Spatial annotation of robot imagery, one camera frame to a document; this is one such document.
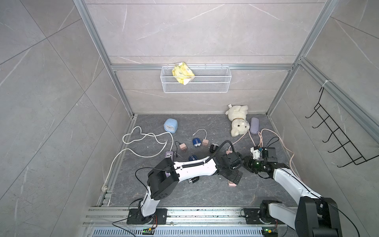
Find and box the pink USB charger front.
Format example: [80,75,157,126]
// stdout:
[201,139,209,147]

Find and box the pink usb charger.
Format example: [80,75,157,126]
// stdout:
[201,139,209,147]
[179,143,188,152]

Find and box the blue shaver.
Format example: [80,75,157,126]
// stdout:
[192,138,202,147]
[189,155,198,162]

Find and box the purple power strip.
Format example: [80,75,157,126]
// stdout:
[165,151,174,161]

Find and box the black silver shaver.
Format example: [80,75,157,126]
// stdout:
[209,143,219,153]
[188,176,199,183]

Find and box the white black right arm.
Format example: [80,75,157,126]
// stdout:
[243,156,342,237]

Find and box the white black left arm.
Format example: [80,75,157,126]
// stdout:
[127,140,243,225]

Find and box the blue shaver on table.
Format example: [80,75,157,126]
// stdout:
[189,155,198,162]

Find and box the pink power strip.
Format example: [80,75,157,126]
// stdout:
[226,150,237,187]

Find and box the lavender oval case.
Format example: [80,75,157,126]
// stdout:
[250,117,260,135]

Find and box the white teddy bear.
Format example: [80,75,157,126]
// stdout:
[225,104,250,137]

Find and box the light blue alarm clock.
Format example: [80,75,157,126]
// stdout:
[163,118,178,133]

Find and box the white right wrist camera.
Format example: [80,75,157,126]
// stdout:
[250,146,262,160]

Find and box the pink power cord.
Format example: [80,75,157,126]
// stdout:
[226,128,306,187]

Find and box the white wire wall basket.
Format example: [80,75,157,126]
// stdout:
[160,66,232,93]

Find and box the black wall hook rack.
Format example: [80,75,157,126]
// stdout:
[305,87,379,168]

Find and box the metal base rail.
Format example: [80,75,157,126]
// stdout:
[79,206,291,237]

